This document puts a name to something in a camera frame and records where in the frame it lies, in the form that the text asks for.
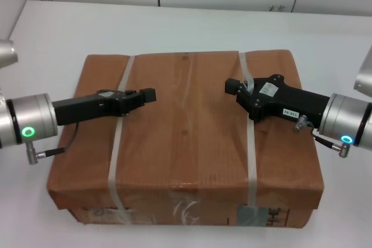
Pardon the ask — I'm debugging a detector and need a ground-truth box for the white plastic packing strap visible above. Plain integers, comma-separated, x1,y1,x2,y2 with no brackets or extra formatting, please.
106,55,137,211
237,51,259,206

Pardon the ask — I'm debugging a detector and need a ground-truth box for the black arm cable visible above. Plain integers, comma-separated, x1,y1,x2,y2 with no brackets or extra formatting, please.
27,121,80,166
293,114,353,159

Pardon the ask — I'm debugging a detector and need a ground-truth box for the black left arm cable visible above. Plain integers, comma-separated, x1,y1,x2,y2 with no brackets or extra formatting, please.
27,121,80,166

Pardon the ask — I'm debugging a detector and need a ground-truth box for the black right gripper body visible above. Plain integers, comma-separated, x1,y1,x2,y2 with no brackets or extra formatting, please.
235,73,332,124

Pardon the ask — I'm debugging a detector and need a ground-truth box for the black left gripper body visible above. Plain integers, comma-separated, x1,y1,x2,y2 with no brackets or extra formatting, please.
51,88,146,127

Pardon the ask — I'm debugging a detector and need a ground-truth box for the grey tape patch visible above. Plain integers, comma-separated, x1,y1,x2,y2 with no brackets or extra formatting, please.
237,205,270,227

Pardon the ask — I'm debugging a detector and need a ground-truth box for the brown cardboard box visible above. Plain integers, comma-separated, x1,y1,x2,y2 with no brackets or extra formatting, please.
46,48,326,228

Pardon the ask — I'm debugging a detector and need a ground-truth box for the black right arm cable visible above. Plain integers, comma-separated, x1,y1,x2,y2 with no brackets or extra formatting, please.
293,114,353,159

